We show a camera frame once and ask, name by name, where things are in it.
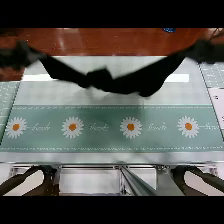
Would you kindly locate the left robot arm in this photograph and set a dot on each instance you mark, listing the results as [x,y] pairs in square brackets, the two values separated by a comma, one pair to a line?
[27,183]

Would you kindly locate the blue object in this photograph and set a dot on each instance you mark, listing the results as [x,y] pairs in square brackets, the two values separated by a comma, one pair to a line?
[169,30]

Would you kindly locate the white sheet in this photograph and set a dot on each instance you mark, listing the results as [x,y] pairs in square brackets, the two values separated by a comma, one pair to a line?
[218,110]

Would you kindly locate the silver frame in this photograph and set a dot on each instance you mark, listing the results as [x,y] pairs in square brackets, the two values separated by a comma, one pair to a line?
[133,185]

